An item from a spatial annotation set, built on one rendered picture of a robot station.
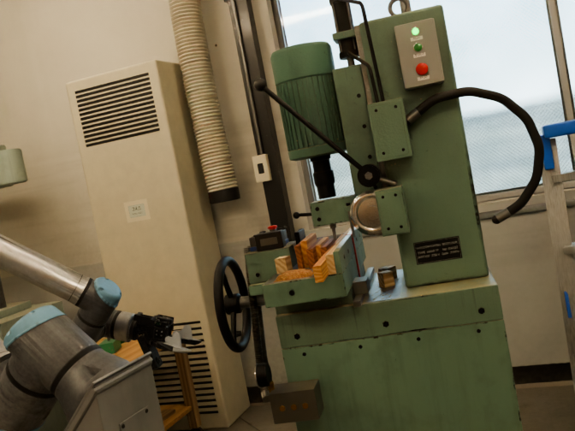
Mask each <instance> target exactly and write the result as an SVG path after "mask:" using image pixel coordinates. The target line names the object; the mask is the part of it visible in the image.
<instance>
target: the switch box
mask: <svg viewBox="0 0 575 431"><path fill-rule="evenodd" d="M414 27H417V28H418V29H419V34H418V35H416V36H414V35H412V29H413V28H414ZM394 31H395V37H396V42H397V46H398V51H399V57H400V65H401V71H402V75H403V80H404V86H405V89H406V91H408V90H412V89H417V88H420V87H425V86H432V85H437V84H441V83H443V82H444V74H443V70H442V60H441V55H440V51H439V45H438V40H437V35H436V26H435V21H434V18H429V19H426V20H421V21H414V22H411V23H407V24H403V25H399V26H395V27H394ZM422 35H423V39H420V40H415V41H412V42H411V38H414V37H417V36H422ZM416 43H421V44H422V45H423V49H422V51H420V52H416V51H415V50H414V49H413V46H414V45H415V44H416ZM423 52H425V55H426V56H421V57H416V58H414V57H413V55H415V54H418V53H423ZM419 63H425V64H426V65H427V66H428V72H427V73H426V74H424V75H420V74H418V73H417V71H416V66H417V65H418V64H419ZM426 75H429V76H430V78H429V79H427V80H420V81H418V77H422V76H426Z"/></svg>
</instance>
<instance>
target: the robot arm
mask: <svg viewBox="0 0 575 431"><path fill-rule="evenodd" d="M0 269H3V270H5V271H7V272H9V273H11V274H12V275H15V276H17V277H19V278H21V279H23V280H26V281H28V282H30V283H32V284H34V285H35V286H38V287H40V288H42V289H44V290H46V291H47V292H50V293H52V294H55V295H57V296H58V297H60V298H63V299H65V300H67V301H69V302H70V303H72V304H73V305H75V306H77V307H79V310H78V312H77V313H76V315H75V317H74V319H73V321H72V320H71V319H70V318H69V317H68V316H67V315H66V314H65V313H63V312H61V311H60V310H59V309H58V308H57V307H55V306H53V305H45V306H41V307H39V308H37V309H35V310H32V311H31V312H29V313H27V314H26V315H24V316H23V317H22V318H21V319H20V320H19V321H18V322H16V323H15V324H14V325H13V326H12V328H11V329H10V330H9V331H8V332H7V334H6V335H5V337H4V340H2V339H1V338H0V431H38V430H39V429H40V428H41V427H42V426H43V425H44V422H45V420H46V418H47V416H48V415H49V414H50V412H51V410H52V408H53V407H54V405H55V403H56V402H57V400H58V401H59V403H60V405H61V407H62V410H63V412H64V414H65V416H66V419H67V421H68V422H69V421H70V419H71V418H72V416H73V414H74V413H75V411H76V409H77V408H78V406H79V404H80V402H81V400H82V399H83V398H84V396H85V394H86V392H87V390H88V388H89V387H90V385H91V384H92V382H94V381H95V380H97V379H99V378H101V377H103V376H105V375H107V374H108V373H110V372H112V371H114V370H116V369H118V368H120V367H121V366H123V365H125V364H127V363H129V361H128V360H127V359H124V358H122V357H118V356H116V355H113V354H111V353H108V352H106V351H105V350H103V349H102V348H101V347H100V346H99V345H98V344H97V342H98V341H99V340H100V339H102V338H103V337H105V338H110V339H117V340H120V341H125V342H130V341H131V340H137V341H138V342H139V345H140V347H141V349H142V352H143V353H144V354H146V353H147V352H149V351H151V355H150V357H151V358H152V359H153V360H152V364H151V367H152V370H154V369H158V368H159V367H160V366H161V365H162V364H163V361H162V359H161V358H160V356H159V353H158V351H157V348H159V349H162V350H165V351H174V352H179V353H188V352H191V351H192V350H190V349H188V348H185V347H182V345H181V344H187V345H197V344H199V343H201V340H199V339H193V336H192V329H191V326H190V325H185V326H184V327H183V329H182V330H180V331H178V330H175V331H174V332H173V333H172V330H173V329H174V317H171V316H165V317H163V316H164V315H159V314H158V315H157V316H148V315H143V312H138V313H137V314H134V313H129V312H126V311H121V310H115V308H116V307H117V306H118V304H119V301H120V300H121V298H122V291H121V289H120V287H119V286H118V285H117V284H116V283H115V282H114V281H112V280H110V279H106V278H104V277H99V278H97V279H96V280H94V279H92V278H90V277H86V276H84V275H82V274H80V273H78V272H76V271H74V270H72V269H70V268H68V267H66V266H64V265H62V264H60V263H58V262H56V261H54V260H52V259H50V258H48V257H46V256H44V255H42V254H40V253H38V252H36V251H34V250H32V249H30V248H28V247H26V246H24V245H22V244H20V243H17V242H15V241H13V240H12V239H9V238H7V237H5V236H3V235H1V234H0ZM167 317H168V318H167ZM171 333H172V334H171Z"/></svg>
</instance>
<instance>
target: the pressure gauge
mask: <svg viewBox="0 0 575 431"><path fill-rule="evenodd" d="M254 374H255V381H256V383H257V386H258V387H259V388H261V387H268V388H269V392H271V390H274V389H275V387H274V382H273V381H272V374H271V369H270V365H269V364H268V363H257V364H256V365H255V369H254Z"/></svg>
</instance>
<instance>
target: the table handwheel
mask: <svg viewBox="0 0 575 431"><path fill-rule="evenodd" d="M227 266H229V267H230V269H231V270H232V272H233V274H234V278H235V279H236V282H237V286H238V288H239V292H240V293H235V294H233V293H232V291H231V288H230V286H229V283H228V280H227V277H226V275H225V269H226V267H227ZM223 286H224V288H225V291H226V293H227V295H225V297H223ZM213 293H214V304H215V310H216V319H217V322H218V326H219V328H220V331H221V334H222V337H223V339H224V341H225V343H226V345H227V346H228V348H229V349H230V350H231V351H233V352H237V353H239V352H243V351H244V350H245V349H246V348H247V346H248V343H249V340H250V336H251V328H252V319H251V312H250V304H249V303H250V302H249V300H250V299H249V295H248V290H247V286H246V281H245V278H244V275H243V273H242V271H241V269H240V266H239V264H238V263H237V262H236V261H235V260H234V259H233V258H232V257H223V258H221V259H220V260H219V262H218V263H217V265H216V270H215V274H214V283H213ZM257 304H258V306H263V305H265V302H264V295H263V294H261V295H257ZM241 312H242V333H241V337H240V342H239V343H237V339H236V314H239V313H241ZM226 313H227V314H228V315H230V317H231V330H230V328H229V325H228V319H227V316H226Z"/></svg>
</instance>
